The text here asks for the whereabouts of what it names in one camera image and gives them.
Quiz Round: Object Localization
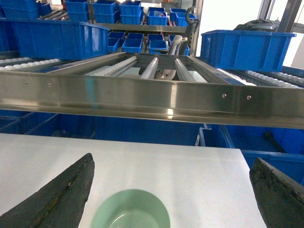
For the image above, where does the blue bin under shelf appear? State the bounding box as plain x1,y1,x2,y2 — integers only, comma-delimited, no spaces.
0,110,202,146

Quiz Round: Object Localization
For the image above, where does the large blue bin right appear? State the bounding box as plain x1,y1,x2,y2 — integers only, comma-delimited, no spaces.
200,30,296,72

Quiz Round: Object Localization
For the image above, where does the black round device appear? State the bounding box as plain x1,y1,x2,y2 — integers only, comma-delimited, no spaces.
234,19,277,32

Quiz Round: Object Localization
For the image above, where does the green bowl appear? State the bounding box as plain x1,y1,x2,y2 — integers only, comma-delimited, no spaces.
90,189,171,228

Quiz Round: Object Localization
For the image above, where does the large blue bin left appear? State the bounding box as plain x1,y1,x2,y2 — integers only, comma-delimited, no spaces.
0,18,109,60

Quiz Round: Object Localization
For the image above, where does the stainless steel roller shelf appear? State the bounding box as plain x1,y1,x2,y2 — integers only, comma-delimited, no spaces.
0,53,304,129

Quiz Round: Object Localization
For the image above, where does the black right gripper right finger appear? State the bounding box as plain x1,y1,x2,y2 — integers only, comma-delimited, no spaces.
249,158,304,228

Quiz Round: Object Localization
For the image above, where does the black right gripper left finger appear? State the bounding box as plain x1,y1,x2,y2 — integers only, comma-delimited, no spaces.
0,153,95,228

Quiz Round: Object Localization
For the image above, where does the grey office chair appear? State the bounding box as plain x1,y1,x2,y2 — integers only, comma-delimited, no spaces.
154,6,200,81

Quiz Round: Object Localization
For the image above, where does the blue bin lower right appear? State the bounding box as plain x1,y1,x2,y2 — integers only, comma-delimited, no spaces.
199,124,304,185

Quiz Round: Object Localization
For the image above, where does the large blue bin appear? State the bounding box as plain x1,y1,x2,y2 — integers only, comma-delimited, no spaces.
0,18,109,60
200,30,296,72

